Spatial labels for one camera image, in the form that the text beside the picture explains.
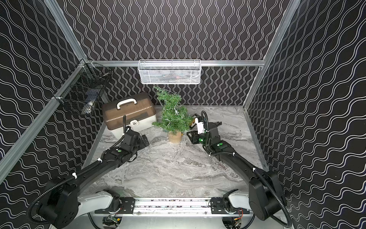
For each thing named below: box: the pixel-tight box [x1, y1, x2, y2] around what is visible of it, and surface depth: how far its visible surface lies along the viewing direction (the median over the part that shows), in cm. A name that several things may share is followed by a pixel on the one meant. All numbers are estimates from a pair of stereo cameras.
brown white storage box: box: [101, 92, 157, 139], surface depth 96 cm
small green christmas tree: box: [152, 85, 194, 144], surface depth 80 cm
